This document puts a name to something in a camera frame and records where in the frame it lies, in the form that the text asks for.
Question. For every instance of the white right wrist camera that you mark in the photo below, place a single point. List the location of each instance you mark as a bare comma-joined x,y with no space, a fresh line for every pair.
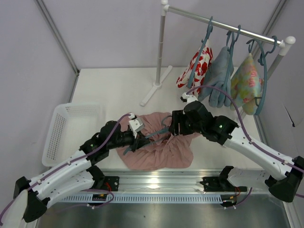
188,98

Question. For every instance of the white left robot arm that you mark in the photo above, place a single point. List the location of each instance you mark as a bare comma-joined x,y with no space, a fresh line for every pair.
90,153

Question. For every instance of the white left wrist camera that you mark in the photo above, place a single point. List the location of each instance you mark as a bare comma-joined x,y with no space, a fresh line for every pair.
135,124

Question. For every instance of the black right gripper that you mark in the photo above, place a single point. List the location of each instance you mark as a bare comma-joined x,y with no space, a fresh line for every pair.
177,123

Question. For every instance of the yellow floral cloth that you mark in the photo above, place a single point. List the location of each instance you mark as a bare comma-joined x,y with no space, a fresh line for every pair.
246,86

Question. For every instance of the red floral white cloth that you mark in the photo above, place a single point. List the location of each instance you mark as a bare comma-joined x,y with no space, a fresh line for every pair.
196,70

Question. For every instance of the white plastic basket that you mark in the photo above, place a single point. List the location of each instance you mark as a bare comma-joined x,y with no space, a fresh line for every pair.
71,125

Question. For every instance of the white slotted cable duct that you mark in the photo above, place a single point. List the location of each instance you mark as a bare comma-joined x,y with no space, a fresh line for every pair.
144,198

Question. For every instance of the pink pleated skirt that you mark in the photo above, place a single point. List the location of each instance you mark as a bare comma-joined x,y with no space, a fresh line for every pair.
167,151

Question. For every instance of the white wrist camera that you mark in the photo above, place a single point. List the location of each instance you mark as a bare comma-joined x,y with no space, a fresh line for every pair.
135,124
188,98

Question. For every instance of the blue hanger with floral cloth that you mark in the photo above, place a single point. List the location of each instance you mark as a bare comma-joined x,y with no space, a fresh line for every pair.
204,41

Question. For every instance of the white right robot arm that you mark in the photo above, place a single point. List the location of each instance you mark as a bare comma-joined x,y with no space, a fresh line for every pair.
282,174

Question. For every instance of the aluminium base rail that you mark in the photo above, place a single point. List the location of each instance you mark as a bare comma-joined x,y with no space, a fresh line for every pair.
154,183

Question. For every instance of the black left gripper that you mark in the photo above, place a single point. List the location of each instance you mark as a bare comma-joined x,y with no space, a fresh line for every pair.
137,142

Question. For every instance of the light blue towel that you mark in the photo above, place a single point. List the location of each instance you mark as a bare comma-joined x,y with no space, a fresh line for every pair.
217,80

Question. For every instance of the white metal clothes rack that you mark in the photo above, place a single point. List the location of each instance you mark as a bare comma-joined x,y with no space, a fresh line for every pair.
182,35

